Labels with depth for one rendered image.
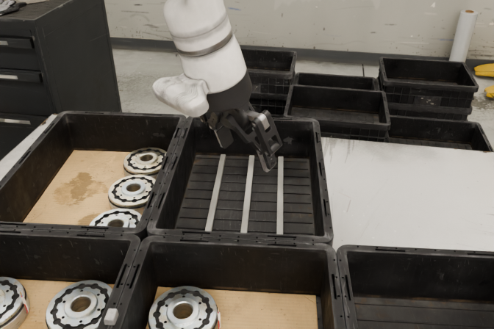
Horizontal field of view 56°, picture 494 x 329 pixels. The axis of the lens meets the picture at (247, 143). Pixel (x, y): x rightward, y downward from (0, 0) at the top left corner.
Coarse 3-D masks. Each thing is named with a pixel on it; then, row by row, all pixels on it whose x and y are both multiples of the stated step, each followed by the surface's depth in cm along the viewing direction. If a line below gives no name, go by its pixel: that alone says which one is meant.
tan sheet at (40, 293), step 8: (24, 280) 78; (32, 280) 78; (32, 288) 77; (40, 288) 77; (48, 288) 77; (56, 288) 77; (112, 288) 77; (32, 296) 75; (40, 296) 75; (48, 296) 75; (32, 304) 74; (40, 304) 74; (48, 304) 74; (32, 312) 73; (40, 312) 73; (24, 320) 71; (32, 320) 71; (40, 320) 71; (24, 328) 70; (32, 328) 70; (40, 328) 70
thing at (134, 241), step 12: (0, 228) 74; (12, 228) 74; (84, 240) 73; (96, 240) 73; (108, 240) 72; (120, 240) 72; (132, 240) 72; (132, 252) 70; (132, 264) 68; (120, 276) 66; (120, 288) 64; (108, 300) 62
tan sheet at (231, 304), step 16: (160, 288) 77; (224, 304) 74; (240, 304) 74; (256, 304) 74; (272, 304) 74; (288, 304) 74; (304, 304) 74; (224, 320) 71; (240, 320) 71; (256, 320) 71; (272, 320) 71; (288, 320) 71; (304, 320) 71
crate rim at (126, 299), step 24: (144, 240) 72; (168, 240) 72; (192, 240) 72; (216, 240) 72; (240, 240) 72; (264, 240) 72; (336, 264) 68; (336, 288) 64; (120, 312) 61; (336, 312) 61
